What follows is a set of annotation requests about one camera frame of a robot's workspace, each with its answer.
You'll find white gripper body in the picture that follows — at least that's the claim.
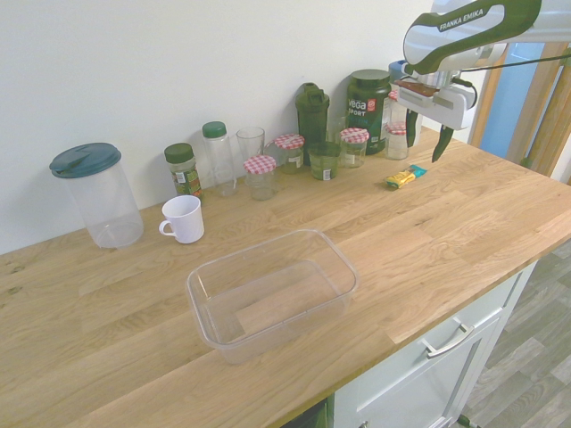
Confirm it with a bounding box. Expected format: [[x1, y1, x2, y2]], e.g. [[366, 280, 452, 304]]
[[396, 84, 477, 131]]

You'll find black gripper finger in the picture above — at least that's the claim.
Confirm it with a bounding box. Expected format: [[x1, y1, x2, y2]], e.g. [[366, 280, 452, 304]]
[[431, 124, 454, 164], [404, 109, 423, 149]]

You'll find yellow teal protein bar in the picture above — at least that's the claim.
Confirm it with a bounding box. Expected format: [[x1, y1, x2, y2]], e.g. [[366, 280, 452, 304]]
[[385, 163, 428, 191]]

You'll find large black protein tub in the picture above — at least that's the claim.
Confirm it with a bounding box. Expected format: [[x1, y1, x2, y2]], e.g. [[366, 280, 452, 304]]
[[346, 69, 393, 156]]

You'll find clear plastic rectangular container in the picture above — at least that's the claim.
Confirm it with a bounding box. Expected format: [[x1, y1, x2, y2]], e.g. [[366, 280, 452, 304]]
[[186, 228, 360, 366]]

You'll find clear glass tumbler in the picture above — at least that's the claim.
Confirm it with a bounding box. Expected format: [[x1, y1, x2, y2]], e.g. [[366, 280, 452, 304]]
[[327, 116, 350, 169]]

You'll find green pesto jar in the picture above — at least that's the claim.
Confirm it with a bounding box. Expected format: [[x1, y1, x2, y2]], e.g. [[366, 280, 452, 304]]
[[307, 141, 343, 181]]

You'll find black shaker bottle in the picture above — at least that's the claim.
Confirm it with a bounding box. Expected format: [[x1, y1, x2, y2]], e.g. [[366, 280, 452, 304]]
[[294, 82, 331, 155]]

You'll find tall clear glass mug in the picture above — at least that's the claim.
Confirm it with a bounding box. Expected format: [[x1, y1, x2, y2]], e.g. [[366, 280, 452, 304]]
[[235, 127, 282, 188]]

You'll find clear bottle green cap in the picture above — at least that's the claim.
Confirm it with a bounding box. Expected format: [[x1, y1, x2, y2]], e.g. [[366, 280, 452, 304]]
[[201, 120, 237, 198]]

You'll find spice jar dark lid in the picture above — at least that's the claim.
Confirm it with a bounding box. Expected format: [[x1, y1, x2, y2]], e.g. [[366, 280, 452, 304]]
[[163, 142, 205, 202]]

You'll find white mug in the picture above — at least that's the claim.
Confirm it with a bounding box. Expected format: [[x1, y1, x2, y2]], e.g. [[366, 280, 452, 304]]
[[158, 194, 205, 245]]

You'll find clear pitcher blue lid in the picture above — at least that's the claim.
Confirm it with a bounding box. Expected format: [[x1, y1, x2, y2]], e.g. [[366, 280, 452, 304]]
[[48, 142, 145, 250]]

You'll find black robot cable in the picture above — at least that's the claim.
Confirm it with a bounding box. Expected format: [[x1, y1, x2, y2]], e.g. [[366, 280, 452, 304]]
[[448, 53, 571, 90]]

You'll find wooden door frame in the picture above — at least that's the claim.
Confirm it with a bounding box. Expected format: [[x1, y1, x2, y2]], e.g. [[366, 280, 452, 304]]
[[472, 42, 571, 186]]

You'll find silver drawer pull handle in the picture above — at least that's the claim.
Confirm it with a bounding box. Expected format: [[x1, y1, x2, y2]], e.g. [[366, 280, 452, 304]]
[[422, 323, 475, 360]]

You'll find white cabinet drawer with handle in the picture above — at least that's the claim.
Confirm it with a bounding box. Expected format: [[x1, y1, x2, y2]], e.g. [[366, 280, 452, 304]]
[[332, 262, 541, 428]]

